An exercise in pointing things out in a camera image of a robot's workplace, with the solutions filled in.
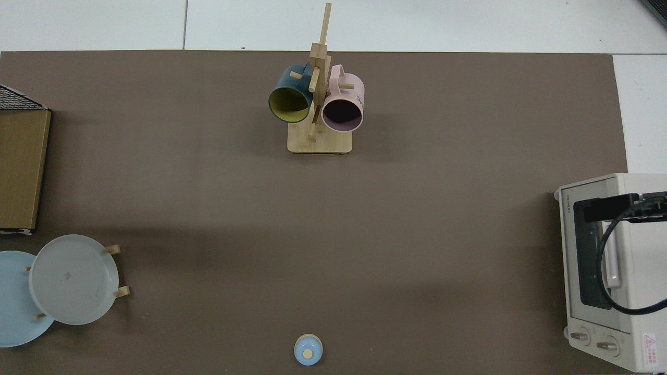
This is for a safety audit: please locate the grey plate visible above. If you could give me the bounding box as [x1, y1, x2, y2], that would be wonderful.
[29, 234, 119, 326]

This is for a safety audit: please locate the pink cup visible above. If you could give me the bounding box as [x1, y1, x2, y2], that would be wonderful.
[321, 64, 365, 132]

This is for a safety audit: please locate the wooden plate rack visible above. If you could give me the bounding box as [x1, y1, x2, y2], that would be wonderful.
[22, 244, 131, 320]

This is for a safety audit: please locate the light blue plate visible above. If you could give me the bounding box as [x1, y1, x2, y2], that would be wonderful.
[0, 251, 55, 348]

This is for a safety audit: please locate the wooden cup stand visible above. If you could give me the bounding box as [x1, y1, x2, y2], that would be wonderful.
[287, 3, 353, 154]

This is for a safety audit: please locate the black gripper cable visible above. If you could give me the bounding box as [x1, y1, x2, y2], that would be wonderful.
[597, 206, 667, 316]

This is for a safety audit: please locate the small blue round thing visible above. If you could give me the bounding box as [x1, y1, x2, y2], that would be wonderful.
[294, 334, 324, 366]

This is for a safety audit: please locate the brown table cloth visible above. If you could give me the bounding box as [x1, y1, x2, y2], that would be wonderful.
[0, 50, 628, 375]

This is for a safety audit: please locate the dark grey object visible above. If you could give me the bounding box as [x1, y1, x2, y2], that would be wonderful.
[641, 0, 667, 27]

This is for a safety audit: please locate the teal cup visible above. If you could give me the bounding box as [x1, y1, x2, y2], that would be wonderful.
[268, 64, 315, 124]

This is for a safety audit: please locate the pale toaster oven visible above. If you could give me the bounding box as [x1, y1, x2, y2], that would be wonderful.
[554, 173, 667, 373]

